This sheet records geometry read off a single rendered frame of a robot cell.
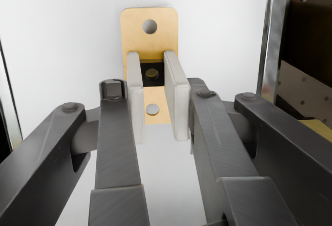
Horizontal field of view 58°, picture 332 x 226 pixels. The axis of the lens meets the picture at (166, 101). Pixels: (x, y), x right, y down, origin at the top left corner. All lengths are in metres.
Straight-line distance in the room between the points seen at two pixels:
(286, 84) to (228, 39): 0.40
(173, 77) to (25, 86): 0.13
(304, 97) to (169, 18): 0.49
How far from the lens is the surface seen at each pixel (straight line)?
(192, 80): 0.17
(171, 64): 0.17
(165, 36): 0.20
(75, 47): 0.23
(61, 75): 0.24
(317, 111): 0.69
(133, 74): 0.15
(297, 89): 0.64
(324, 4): 0.29
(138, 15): 0.20
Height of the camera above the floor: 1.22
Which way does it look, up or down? 66 degrees down
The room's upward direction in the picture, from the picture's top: 166 degrees clockwise
